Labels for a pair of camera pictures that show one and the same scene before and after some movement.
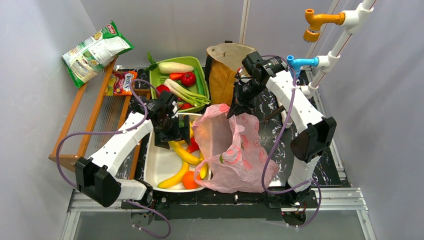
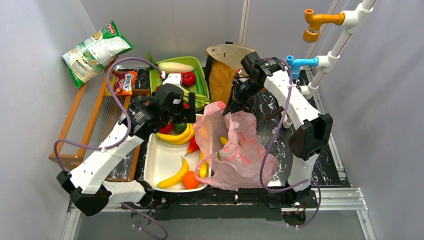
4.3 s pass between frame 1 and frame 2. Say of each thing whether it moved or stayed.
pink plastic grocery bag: stayed
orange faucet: stayed
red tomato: stayed
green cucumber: stayed
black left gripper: moved
